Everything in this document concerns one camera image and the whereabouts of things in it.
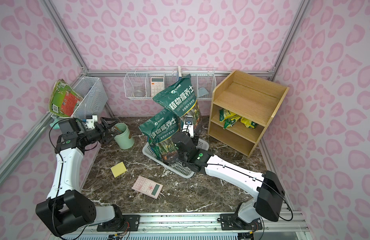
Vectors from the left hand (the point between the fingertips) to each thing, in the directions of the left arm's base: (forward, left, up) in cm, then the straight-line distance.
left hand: (115, 124), depth 74 cm
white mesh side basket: (+21, +19, +1) cm, 28 cm away
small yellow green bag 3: (+9, -71, -11) cm, 73 cm away
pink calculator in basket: (+32, -16, 0) cm, 36 cm away
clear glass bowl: (+29, -4, -4) cm, 30 cm away
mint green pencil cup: (+6, +6, -22) cm, 24 cm away
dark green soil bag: (+4, -20, -9) cm, 23 cm away
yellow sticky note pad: (-9, +8, -32) cm, 35 cm away
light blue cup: (+34, -45, -6) cm, 57 cm away
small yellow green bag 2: (+9, -59, -9) cm, 61 cm away
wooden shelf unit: (+13, -65, 0) cm, 67 cm away
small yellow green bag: (+16, -58, -10) cm, 61 cm away
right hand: (-2, -35, 0) cm, 35 cm away
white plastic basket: (-11, -31, -30) cm, 45 cm away
